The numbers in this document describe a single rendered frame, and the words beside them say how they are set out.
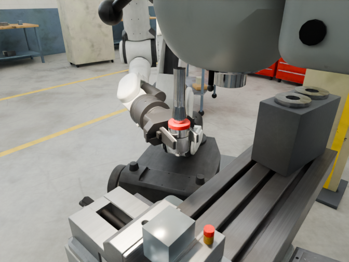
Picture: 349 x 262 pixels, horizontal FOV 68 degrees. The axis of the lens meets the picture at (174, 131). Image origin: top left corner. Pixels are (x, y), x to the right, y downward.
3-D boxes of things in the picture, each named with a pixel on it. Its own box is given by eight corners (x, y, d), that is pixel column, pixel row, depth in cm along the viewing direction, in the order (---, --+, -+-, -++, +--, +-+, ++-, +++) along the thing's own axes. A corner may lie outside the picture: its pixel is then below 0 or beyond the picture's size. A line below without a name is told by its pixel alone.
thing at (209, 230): (200, 240, 39) (201, 228, 38) (206, 234, 40) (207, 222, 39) (209, 247, 38) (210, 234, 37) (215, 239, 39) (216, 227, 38)
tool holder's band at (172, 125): (175, 119, 58) (176, 115, 57) (194, 123, 56) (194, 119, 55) (163, 126, 54) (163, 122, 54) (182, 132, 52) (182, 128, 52)
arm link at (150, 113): (145, 117, 54) (124, 100, 63) (147, 157, 58) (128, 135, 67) (195, 106, 59) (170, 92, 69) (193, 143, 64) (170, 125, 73)
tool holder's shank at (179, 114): (176, 117, 57) (177, 65, 52) (189, 120, 55) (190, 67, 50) (168, 121, 54) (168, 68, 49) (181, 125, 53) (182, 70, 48)
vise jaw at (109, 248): (103, 252, 41) (100, 235, 40) (157, 210, 50) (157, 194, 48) (128, 275, 38) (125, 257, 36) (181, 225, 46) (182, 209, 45)
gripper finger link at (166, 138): (176, 151, 54) (162, 139, 58) (176, 138, 52) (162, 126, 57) (170, 153, 53) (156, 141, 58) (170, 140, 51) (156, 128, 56)
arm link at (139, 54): (125, 93, 84) (129, 64, 98) (157, 91, 84) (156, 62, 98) (119, 64, 76) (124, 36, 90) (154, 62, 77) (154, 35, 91)
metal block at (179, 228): (143, 255, 40) (141, 226, 37) (169, 231, 44) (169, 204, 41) (169, 276, 37) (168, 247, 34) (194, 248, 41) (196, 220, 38)
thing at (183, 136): (175, 141, 61) (175, 119, 58) (193, 147, 58) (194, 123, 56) (164, 150, 57) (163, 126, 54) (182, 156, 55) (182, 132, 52)
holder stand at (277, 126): (250, 158, 79) (259, 96, 70) (290, 138, 91) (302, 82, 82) (286, 178, 70) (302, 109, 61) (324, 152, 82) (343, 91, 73)
